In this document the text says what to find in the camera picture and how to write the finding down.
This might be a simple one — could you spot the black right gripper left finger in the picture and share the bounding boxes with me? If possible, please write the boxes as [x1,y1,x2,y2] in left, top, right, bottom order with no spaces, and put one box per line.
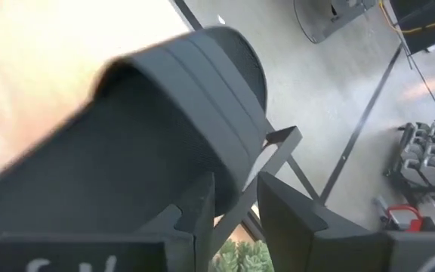
[137,172,216,272]

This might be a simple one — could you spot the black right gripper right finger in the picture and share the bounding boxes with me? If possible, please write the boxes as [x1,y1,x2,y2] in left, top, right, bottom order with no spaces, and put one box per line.
[257,172,392,272]

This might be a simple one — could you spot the black slide sandal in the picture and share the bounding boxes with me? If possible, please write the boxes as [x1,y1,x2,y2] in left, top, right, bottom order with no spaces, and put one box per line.
[0,25,268,243]

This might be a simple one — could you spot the green potted succulent plant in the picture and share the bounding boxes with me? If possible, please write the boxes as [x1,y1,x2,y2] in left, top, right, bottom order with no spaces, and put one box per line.
[209,237,276,272]

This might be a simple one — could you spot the rack of grey blocks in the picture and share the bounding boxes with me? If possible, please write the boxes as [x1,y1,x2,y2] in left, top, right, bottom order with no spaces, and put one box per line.
[383,116,435,201]

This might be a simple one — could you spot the grey floor plate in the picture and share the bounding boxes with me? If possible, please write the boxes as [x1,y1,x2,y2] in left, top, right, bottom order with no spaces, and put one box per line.
[292,0,378,45]

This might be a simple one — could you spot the black cabinet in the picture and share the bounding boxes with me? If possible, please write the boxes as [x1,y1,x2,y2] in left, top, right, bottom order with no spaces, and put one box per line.
[389,0,435,57]

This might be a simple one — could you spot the thin black cable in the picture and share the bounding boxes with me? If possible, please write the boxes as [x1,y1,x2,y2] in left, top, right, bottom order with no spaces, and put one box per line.
[400,42,435,120]

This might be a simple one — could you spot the yellow cable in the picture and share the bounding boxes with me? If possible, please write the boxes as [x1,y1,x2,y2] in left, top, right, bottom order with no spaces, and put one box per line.
[377,0,435,36]

